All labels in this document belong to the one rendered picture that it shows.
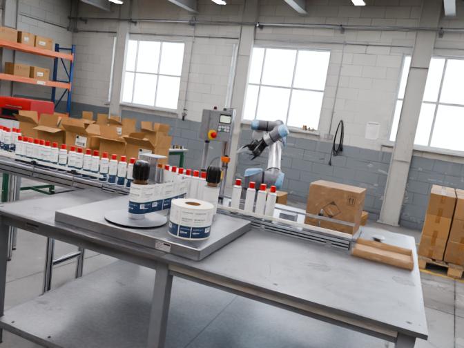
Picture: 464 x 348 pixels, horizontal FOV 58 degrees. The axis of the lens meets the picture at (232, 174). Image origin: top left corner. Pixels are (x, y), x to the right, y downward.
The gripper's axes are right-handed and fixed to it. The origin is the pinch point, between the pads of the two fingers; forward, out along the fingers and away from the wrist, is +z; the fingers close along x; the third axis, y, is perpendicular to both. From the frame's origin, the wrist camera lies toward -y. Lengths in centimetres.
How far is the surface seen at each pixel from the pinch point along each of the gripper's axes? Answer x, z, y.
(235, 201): -11.8, 6.7, -33.9
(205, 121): 34.3, 1.2, -8.8
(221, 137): 20.2, -1.1, -8.3
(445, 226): -250, -82, 182
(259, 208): -21.4, -4.7, -38.0
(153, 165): 32, 41, -24
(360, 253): -58, -46, -67
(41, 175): 66, 131, -2
